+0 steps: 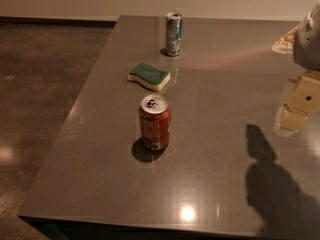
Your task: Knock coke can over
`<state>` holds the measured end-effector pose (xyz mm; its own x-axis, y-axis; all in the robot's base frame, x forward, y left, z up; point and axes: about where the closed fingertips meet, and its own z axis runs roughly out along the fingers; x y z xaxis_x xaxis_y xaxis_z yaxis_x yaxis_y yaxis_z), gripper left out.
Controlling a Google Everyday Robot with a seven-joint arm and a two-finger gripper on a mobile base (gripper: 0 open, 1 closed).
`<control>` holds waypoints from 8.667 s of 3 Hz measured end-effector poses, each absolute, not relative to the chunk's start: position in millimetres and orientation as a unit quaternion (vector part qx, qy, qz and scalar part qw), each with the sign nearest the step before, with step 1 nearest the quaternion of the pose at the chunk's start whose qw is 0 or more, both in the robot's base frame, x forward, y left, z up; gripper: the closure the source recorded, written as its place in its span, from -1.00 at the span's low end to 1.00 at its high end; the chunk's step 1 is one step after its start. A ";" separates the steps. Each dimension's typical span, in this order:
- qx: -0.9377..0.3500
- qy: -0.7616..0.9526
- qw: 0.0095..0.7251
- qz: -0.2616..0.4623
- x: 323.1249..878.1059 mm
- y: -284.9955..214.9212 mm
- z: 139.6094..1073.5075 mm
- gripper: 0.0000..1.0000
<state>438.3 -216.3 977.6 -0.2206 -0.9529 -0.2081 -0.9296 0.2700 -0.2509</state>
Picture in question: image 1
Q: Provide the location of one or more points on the green yellow sponge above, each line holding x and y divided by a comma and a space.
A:
149, 77

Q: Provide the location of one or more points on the red coke can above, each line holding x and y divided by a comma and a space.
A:
155, 118

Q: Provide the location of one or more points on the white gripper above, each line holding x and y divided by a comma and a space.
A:
308, 45

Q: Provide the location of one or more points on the silver blue tall can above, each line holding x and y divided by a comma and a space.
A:
174, 22

